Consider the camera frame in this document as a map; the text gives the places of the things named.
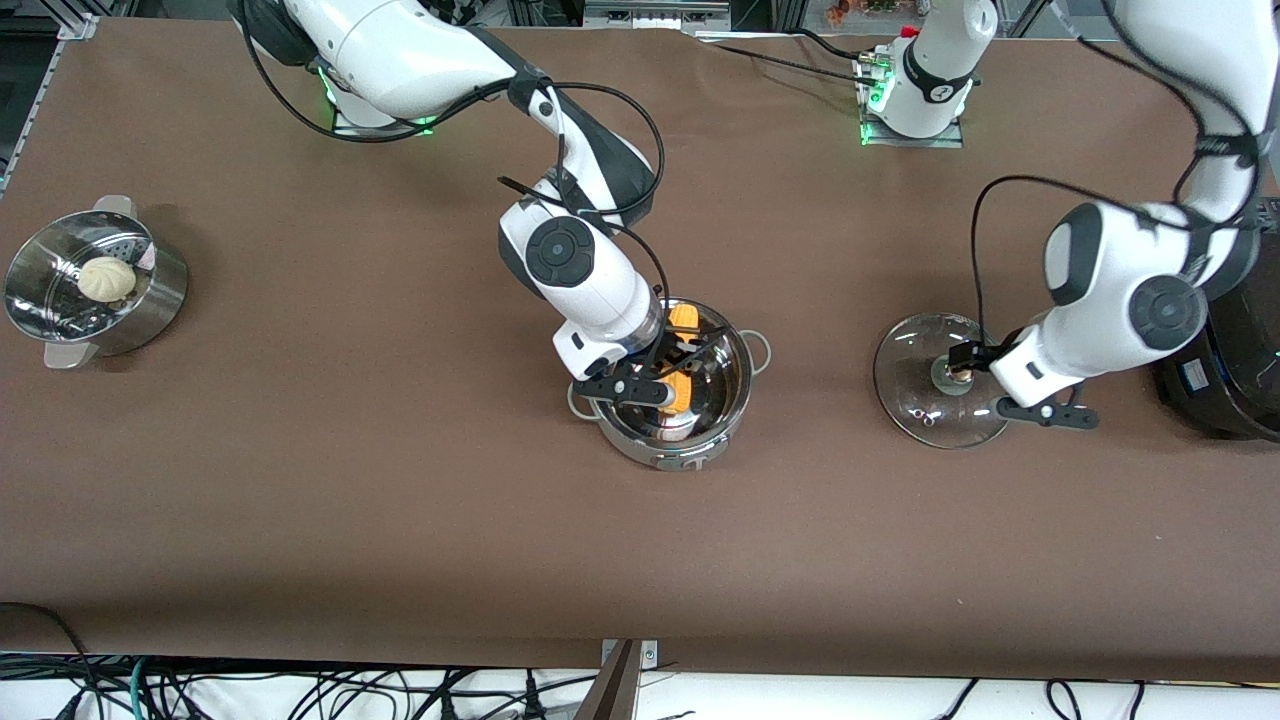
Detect black rice cooker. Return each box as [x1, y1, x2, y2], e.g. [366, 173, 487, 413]
[1150, 195, 1280, 442]

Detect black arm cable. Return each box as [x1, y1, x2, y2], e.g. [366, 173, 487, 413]
[971, 0, 1263, 347]
[240, 0, 669, 301]

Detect dark wedge-shaped bar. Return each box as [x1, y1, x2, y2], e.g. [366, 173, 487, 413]
[574, 640, 642, 720]

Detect steel steamer pot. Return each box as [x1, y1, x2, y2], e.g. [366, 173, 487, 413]
[3, 195, 190, 371]

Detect yellow corn cob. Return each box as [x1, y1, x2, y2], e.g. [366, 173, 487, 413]
[660, 304, 703, 414]

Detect grey metal box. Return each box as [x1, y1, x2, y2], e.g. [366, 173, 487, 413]
[583, 0, 732, 32]

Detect short black table cable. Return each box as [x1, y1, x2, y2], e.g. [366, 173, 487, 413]
[785, 25, 881, 64]

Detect white steamed bun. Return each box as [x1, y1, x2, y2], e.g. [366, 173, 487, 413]
[78, 256, 138, 304]

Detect glass pot lid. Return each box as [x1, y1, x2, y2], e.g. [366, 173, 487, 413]
[873, 313, 1012, 450]

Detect aluminium frame rail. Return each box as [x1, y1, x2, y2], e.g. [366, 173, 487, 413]
[0, 10, 102, 193]

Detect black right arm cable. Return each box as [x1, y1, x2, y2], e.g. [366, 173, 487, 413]
[240, 0, 669, 301]

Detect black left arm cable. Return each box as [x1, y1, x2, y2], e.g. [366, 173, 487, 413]
[971, 0, 1263, 347]

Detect black looped floor cable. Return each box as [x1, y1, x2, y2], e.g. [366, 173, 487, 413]
[0, 600, 99, 720]

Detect brown table cloth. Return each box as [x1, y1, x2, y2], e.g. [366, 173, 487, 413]
[0, 16, 1280, 683]

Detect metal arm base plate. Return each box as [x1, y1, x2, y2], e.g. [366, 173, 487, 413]
[858, 52, 966, 150]
[331, 60, 442, 137]

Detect steel pot with handles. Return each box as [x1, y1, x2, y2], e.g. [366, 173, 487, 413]
[567, 296, 774, 472]

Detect long black table cable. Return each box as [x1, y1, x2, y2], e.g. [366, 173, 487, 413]
[698, 37, 873, 86]

